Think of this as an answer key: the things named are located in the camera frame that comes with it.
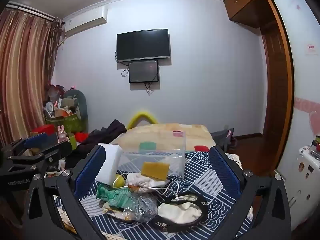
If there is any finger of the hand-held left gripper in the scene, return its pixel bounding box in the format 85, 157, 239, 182
7, 140, 73, 178
9, 132, 51, 156

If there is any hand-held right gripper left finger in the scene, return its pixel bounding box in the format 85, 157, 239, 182
22, 144, 110, 240

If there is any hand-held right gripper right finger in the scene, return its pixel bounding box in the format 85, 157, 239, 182
209, 144, 292, 240

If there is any white foam sponge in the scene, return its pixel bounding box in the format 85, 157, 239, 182
96, 143, 123, 184

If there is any red box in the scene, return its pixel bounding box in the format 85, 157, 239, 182
31, 124, 56, 137

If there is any white lace cloth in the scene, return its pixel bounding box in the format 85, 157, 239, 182
225, 152, 243, 171

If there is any pink bunny toy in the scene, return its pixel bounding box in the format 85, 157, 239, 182
57, 125, 69, 143

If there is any red cloth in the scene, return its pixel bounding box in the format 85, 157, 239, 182
74, 132, 90, 142

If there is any green cardboard box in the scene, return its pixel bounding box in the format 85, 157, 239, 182
45, 112, 85, 133

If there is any yellow-green ball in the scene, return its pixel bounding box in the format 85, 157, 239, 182
112, 174, 125, 188

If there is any green cloth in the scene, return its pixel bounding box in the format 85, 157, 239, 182
96, 184, 133, 208

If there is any dark clothing pile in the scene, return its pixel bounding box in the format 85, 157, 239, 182
66, 119, 127, 168

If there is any yellow patterned bed blanket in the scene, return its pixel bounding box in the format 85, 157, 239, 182
110, 123, 217, 153

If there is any green basket of clutter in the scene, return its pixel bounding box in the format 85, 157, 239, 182
64, 89, 88, 131

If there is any black-trimmed white pouch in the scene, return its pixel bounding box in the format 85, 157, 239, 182
150, 192, 209, 233

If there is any clear plastic bag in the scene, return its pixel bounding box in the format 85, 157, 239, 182
122, 192, 159, 222

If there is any striped brown curtain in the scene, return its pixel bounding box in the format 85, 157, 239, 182
0, 7, 63, 147

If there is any yellow sponge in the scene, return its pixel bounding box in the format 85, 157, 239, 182
141, 162, 170, 180

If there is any clear plastic box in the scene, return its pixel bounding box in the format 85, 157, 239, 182
110, 130, 187, 178

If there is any yellow foam arch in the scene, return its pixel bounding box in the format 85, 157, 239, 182
127, 110, 158, 131

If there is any white sliding wardrobe door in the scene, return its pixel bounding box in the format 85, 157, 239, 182
271, 0, 320, 230

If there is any white air conditioner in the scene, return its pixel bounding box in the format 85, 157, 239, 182
62, 6, 108, 37

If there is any wooden overhead cabinet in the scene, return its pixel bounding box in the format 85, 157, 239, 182
223, 0, 271, 28

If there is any white cable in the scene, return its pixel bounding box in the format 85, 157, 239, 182
147, 179, 181, 201

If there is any wooden wardrobe frame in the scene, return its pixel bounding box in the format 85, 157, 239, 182
260, 0, 295, 178

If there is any small black wall monitor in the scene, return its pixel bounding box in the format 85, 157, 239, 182
128, 60, 160, 84

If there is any black wall television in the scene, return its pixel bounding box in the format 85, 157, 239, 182
116, 29, 172, 63

